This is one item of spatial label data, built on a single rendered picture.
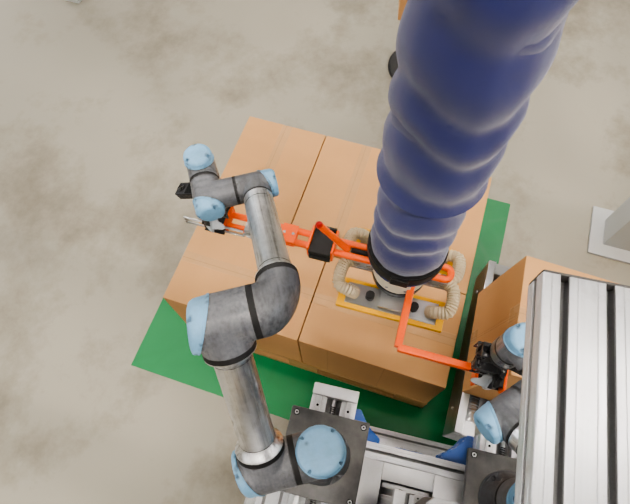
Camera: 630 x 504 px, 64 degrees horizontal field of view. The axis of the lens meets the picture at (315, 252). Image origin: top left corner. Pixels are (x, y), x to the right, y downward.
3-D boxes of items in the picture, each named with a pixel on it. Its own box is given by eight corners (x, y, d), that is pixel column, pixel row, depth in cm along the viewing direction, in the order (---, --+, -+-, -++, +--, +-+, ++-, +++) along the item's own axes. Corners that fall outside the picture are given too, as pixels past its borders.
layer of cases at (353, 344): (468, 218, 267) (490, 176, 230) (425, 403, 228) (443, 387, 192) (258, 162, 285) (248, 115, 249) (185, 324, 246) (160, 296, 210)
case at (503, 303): (624, 337, 198) (706, 309, 162) (620, 441, 183) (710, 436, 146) (478, 292, 200) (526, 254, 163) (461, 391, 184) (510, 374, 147)
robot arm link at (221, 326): (305, 496, 119) (252, 299, 96) (243, 513, 117) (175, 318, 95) (298, 457, 129) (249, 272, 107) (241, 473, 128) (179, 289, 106)
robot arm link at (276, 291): (312, 303, 97) (270, 154, 129) (256, 317, 96) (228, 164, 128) (318, 335, 105) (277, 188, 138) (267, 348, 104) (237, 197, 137)
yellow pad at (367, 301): (446, 304, 161) (449, 299, 156) (440, 333, 157) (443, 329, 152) (343, 278, 165) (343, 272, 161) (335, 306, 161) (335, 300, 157)
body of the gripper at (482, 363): (472, 345, 133) (485, 333, 122) (505, 353, 132) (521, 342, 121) (468, 373, 130) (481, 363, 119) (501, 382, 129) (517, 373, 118)
